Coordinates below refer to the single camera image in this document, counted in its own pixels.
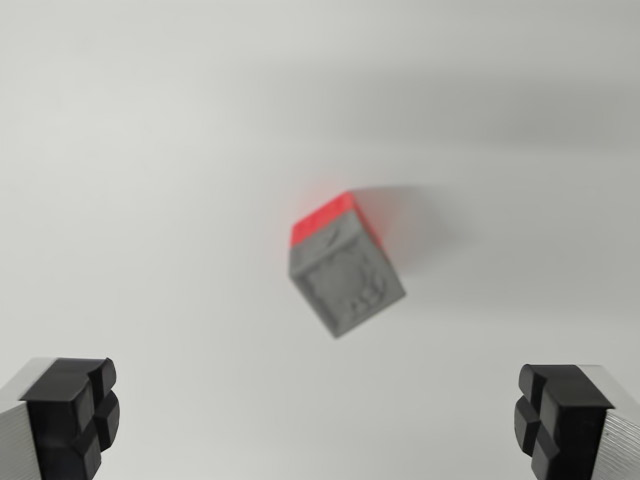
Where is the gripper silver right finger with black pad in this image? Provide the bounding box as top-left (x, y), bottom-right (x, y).
top-left (513, 363), bottom-right (640, 480)

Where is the red embossed cube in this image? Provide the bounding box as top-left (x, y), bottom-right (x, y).
top-left (289, 190), bottom-right (386, 250)

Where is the grey embossed number cube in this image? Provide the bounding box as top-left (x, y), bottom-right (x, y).
top-left (287, 212), bottom-right (407, 340)

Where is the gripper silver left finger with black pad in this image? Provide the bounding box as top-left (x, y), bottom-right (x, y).
top-left (0, 356), bottom-right (122, 480)

